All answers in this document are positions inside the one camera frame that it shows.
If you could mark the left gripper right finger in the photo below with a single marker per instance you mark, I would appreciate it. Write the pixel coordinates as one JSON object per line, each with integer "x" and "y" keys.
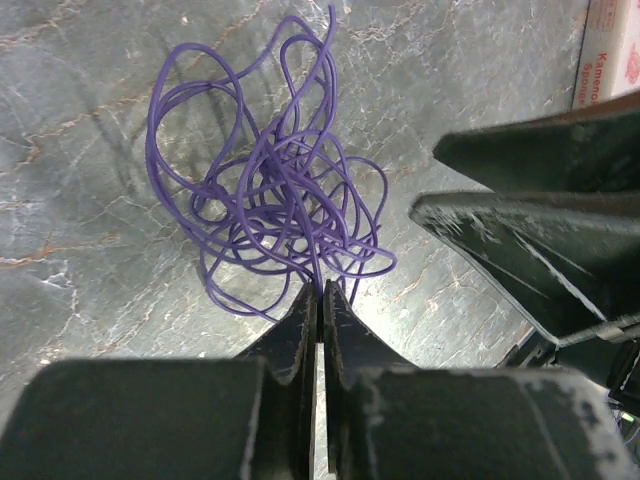
{"x": 389, "y": 419}

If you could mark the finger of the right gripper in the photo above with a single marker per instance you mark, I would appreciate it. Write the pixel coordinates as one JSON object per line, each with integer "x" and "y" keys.
{"x": 593, "y": 149}
{"x": 568, "y": 262}

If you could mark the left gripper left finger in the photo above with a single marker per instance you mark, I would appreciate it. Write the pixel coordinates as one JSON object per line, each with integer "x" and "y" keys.
{"x": 251, "y": 416}

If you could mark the small pink card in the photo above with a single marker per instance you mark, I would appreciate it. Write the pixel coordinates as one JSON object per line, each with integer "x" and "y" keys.
{"x": 608, "y": 66}

